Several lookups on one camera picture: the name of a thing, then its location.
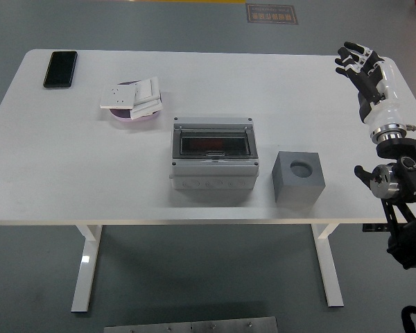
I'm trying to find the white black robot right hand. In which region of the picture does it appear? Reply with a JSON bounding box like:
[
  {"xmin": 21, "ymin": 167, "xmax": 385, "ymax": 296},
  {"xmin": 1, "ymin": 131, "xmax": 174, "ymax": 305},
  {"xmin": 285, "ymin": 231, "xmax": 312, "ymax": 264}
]
[{"xmin": 334, "ymin": 41, "xmax": 408, "ymax": 135}]

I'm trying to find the transparent hinged box lid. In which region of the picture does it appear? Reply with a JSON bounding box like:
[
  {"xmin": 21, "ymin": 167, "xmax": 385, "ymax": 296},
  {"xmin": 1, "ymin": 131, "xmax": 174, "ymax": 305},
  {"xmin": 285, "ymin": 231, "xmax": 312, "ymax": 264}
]
[{"xmin": 172, "ymin": 123, "xmax": 257, "ymax": 160}]

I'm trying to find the grey plastic junction box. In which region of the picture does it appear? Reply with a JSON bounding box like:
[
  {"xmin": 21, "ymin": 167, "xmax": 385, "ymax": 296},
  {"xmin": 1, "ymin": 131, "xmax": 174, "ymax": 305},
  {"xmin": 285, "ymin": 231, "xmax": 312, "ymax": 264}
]
[{"xmin": 168, "ymin": 117, "xmax": 260, "ymax": 190}]

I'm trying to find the grey block with round hole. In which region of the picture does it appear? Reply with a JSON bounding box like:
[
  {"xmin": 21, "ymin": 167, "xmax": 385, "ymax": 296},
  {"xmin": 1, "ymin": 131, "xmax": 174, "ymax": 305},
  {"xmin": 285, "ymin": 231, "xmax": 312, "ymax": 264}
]
[{"xmin": 272, "ymin": 151, "xmax": 326, "ymax": 203}]

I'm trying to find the brown floor sign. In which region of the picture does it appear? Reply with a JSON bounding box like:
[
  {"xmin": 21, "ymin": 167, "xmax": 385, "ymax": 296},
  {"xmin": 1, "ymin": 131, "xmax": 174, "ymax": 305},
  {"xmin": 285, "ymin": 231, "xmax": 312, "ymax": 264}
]
[{"xmin": 245, "ymin": 3, "xmax": 299, "ymax": 25}]

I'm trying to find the white table leg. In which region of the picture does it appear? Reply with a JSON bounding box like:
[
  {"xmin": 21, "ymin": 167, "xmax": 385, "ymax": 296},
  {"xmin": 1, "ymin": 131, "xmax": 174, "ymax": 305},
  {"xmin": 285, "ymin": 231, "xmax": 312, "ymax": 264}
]
[
  {"xmin": 71, "ymin": 224, "xmax": 103, "ymax": 313},
  {"xmin": 311, "ymin": 223, "xmax": 345, "ymax": 308}
]

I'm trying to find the purple shallow bowl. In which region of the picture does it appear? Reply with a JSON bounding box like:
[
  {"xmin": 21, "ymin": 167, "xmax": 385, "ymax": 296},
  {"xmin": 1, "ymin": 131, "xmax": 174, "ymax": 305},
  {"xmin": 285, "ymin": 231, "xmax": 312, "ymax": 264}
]
[{"xmin": 109, "ymin": 80, "xmax": 164, "ymax": 122}]

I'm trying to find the grey metal plate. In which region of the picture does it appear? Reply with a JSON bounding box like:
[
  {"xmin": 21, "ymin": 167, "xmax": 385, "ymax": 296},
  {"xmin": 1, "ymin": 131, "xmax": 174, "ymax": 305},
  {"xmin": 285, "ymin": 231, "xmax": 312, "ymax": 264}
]
[{"xmin": 103, "ymin": 316, "xmax": 278, "ymax": 333}]

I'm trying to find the black smartphone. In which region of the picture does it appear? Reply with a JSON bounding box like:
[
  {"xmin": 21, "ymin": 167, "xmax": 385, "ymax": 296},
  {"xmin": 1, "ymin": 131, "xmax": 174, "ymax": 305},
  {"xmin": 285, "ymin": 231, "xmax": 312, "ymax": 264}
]
[{"xmin": 42, "ymin": 51, "xmax": 78, "ymax": 89}]

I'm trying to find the white wall switch panel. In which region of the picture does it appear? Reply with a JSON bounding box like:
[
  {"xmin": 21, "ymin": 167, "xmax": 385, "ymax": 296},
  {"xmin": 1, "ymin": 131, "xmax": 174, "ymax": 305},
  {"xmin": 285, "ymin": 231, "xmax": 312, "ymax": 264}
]
[
  {"xmin": 130, "ymin": 96, "xmax": 164, "ymax": 121},
  {"xmin": 135, "ymin": 76, "xmax": 162, "ymax": 105}
]

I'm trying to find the white wall socket panel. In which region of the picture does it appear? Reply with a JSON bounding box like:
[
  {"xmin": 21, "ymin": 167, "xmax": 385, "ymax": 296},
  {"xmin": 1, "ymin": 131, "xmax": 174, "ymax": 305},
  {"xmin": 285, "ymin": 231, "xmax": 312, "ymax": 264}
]
[{"xmin": 100, "ymin": 85, "xmax": 139, "ymax": 110}]

